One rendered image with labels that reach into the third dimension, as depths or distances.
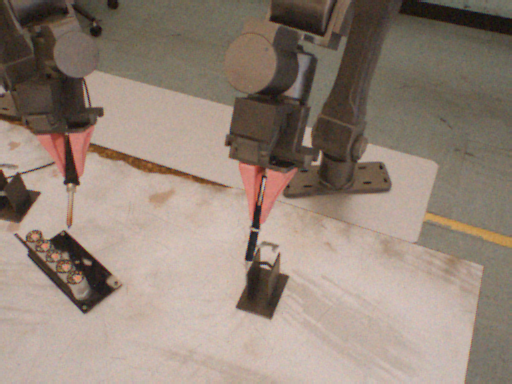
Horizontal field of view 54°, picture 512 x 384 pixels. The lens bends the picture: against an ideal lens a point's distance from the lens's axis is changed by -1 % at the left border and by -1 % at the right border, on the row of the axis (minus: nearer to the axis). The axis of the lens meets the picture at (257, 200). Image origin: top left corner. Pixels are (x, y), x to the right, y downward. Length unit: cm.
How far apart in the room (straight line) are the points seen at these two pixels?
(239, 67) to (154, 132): 58
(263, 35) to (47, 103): 31
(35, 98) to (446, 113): 204
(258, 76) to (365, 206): 47
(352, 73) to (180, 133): 41
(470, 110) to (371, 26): 178
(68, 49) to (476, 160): 185
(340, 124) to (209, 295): 34
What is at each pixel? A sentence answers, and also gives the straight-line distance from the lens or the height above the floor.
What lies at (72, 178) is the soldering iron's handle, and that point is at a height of 89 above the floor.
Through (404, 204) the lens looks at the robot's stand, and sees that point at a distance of 94.
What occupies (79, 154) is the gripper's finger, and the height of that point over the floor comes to 92.
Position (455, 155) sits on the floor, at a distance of 228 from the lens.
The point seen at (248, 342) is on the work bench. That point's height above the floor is 75.
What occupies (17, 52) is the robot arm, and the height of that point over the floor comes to 92.
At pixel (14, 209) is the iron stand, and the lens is 97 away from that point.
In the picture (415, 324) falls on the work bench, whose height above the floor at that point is 75.
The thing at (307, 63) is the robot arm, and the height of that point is 112.
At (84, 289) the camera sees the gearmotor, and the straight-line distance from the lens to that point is 79.
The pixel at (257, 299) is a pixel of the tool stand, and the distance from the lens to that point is 78.
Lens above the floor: 142
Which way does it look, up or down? 47 degrees down
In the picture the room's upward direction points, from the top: straight up
